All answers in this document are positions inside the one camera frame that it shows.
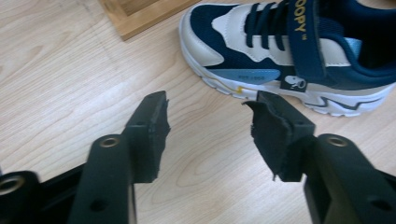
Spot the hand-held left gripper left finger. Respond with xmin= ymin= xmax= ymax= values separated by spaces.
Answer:
xmin=66 ymin=91 xmax=172 ymax=224

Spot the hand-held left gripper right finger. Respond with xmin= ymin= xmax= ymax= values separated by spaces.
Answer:
xmin=242 ymin=91 xmax=396 ymax=224

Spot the navy and white sneaker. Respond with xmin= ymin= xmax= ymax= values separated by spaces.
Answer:
xmin=178 ymin=0 xmax=396 ymax=118

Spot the wooden shoe rack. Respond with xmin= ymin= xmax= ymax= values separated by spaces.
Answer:
xmin=98 ymin=0 xmax=202 ymax=41

